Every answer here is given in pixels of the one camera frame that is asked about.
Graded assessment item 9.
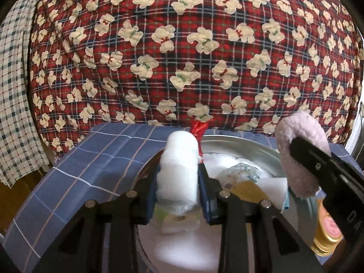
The white green small packet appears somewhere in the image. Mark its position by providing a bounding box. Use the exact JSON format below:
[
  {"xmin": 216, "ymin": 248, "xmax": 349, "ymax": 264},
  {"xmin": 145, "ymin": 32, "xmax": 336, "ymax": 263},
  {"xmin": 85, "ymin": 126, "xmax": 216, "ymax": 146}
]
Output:
[{"xmin": 161, "ymin": 207, "xmax": 201, "ymax": 235}]

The pale patterned packet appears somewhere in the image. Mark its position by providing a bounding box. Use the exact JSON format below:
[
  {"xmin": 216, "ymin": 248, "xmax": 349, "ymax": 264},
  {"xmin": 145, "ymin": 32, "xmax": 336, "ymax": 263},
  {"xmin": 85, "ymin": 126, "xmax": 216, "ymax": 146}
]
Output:
[{"xmin": 219, "ymin": 163, "xmax": 259, "ymax": 190}]

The brown cardboard piece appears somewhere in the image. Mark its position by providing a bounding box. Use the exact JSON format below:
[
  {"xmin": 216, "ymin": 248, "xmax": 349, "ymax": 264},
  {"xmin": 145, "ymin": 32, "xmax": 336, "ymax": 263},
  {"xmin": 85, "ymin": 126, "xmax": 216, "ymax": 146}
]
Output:
[{"xmin": 232, "ymin": 180, "xmax": 270, "ymax": 202}]

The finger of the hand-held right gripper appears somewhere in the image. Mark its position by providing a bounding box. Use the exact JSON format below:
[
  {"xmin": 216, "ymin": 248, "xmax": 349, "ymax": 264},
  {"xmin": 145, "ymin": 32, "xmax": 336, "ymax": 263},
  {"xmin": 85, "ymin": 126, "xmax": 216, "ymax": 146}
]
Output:
[{"xmin": 288, "ymin": 136, "xmax": 364, "ymax": 243}]

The pink fluffy puff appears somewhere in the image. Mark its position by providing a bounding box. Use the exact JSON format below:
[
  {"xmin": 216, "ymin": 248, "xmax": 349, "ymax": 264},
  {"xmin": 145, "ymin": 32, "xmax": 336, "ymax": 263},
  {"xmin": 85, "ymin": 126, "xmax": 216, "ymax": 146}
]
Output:
[{"xmin": 275, "ymin": 111, "xmax": 332, "ymax": 199}]

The teal cloth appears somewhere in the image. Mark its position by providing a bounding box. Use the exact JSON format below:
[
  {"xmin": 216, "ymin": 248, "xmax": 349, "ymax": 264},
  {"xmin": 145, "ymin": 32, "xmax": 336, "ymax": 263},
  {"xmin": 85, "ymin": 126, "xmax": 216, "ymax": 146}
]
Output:
[{"xmin": 281, "ymin": 189, "xmax": 291, "ymax": 211}]

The red gold-trimmed cloth pouch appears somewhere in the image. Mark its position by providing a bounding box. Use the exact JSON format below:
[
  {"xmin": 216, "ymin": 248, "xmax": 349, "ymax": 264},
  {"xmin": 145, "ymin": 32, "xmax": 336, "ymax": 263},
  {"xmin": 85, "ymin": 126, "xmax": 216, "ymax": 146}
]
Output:
[{"xmin": 190, "ymin": 119, "xmax": 214, "ymax": 157}]

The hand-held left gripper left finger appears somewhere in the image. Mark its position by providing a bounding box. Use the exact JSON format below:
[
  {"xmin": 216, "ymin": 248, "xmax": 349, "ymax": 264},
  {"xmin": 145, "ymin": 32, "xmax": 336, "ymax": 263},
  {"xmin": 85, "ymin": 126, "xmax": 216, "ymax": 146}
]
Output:
[{"xmin": 37, "ymin": 163, "xmax": 160, "ymax": 273}]

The red plaid teddy bear blanket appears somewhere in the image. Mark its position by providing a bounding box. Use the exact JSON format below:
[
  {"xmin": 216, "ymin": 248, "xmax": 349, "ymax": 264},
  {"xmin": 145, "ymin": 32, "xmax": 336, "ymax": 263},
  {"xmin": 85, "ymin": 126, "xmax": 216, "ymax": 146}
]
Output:
[{"xmin": 28, "ymin": 0, "xmax": 364, "ymax": 155}]

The blue plaid bed sheet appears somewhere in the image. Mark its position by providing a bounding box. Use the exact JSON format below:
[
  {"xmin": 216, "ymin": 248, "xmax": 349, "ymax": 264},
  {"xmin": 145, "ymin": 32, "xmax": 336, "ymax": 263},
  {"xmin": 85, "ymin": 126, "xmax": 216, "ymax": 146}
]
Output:
[{"xmin": 3, "ymin": 122, "xmax": 356, "ymax": 273}]

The white fluffy roll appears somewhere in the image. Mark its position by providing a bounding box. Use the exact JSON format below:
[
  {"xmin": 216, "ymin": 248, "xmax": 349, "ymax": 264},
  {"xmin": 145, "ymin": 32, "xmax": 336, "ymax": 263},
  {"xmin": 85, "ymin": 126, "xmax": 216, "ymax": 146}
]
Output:
[{"xmin": 156, "ymin": 130, "xmax": 200, "ymax": 217}]

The gold lidded jar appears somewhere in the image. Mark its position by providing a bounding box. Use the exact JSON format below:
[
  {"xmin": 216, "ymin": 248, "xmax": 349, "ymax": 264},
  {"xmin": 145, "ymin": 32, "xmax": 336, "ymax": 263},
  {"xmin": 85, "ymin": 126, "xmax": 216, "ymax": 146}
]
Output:
[{"xmin": 310, "ymin": 197, "xmax": 346, "ymax": 256}]

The white green checked cloth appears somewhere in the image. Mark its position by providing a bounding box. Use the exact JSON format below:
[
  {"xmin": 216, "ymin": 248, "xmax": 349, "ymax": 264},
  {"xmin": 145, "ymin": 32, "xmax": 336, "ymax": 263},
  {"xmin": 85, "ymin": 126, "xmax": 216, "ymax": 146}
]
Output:
[{"xmin": 0, "ymin": 0, "xmax": 52, "ymax": 188}]

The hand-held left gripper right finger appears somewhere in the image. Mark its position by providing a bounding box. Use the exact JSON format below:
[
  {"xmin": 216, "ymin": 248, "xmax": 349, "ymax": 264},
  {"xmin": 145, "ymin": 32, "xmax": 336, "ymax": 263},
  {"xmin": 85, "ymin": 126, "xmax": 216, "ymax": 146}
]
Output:
[{"xmin": 197, "ymin": 163, "xmax": 327, "ymax": 273}]

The silver metal basin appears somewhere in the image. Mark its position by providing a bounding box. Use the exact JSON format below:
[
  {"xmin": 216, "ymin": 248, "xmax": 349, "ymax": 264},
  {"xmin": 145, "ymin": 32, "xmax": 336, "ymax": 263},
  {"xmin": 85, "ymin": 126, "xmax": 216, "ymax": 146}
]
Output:
[{"xmin": 136, "ymin": 134, "xmax": 319, "ymax": 273}]

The white paper sheet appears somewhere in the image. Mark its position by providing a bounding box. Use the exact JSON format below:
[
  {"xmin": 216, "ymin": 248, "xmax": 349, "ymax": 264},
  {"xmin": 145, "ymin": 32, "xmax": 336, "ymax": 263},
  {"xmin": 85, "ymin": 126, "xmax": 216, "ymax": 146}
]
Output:
[{"xmin": 139, "ymin": 154, "xmax": 242, "ymax": 273}]

